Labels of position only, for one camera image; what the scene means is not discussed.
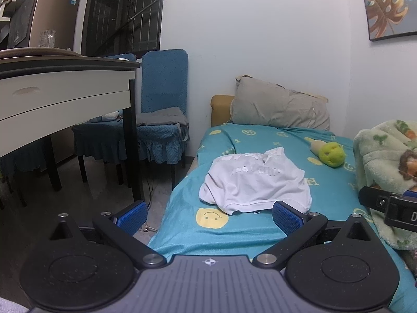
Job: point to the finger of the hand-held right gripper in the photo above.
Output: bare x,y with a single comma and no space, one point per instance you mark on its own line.
373,198

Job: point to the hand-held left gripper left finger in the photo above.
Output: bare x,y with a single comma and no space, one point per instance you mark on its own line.
132,217

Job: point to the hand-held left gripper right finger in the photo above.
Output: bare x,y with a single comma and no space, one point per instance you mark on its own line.
288,217

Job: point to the white shirt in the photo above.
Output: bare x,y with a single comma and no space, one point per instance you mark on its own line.
254,182

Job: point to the green printed fleece blanket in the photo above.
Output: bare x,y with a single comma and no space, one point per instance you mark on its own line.
374,156

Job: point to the bed with teal sheet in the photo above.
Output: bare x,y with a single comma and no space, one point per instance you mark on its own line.
329,186

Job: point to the green plush toy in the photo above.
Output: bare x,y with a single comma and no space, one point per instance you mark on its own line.
332,155

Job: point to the blue covered chair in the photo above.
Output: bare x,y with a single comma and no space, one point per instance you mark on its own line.
164,78
97,140

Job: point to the small white plush toy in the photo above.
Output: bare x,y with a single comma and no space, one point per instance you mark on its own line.
109,116

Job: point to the grey bag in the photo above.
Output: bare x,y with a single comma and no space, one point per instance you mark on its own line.
163,115

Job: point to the grey pillow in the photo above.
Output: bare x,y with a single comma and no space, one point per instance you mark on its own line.
277,107

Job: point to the tan bed headboard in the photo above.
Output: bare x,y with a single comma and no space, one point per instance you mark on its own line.
221,111

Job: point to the white desk with black legs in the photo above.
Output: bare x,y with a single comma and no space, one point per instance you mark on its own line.
65,81

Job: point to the clear drinking glass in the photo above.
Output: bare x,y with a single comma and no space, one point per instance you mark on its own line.
48,39

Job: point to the dark barred window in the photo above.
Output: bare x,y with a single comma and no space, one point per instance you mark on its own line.
123,13

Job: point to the grey leaning board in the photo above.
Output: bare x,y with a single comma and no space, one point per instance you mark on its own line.
19,22

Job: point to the framed leaf wall picture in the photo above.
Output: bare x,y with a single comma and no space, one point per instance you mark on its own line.
387,6

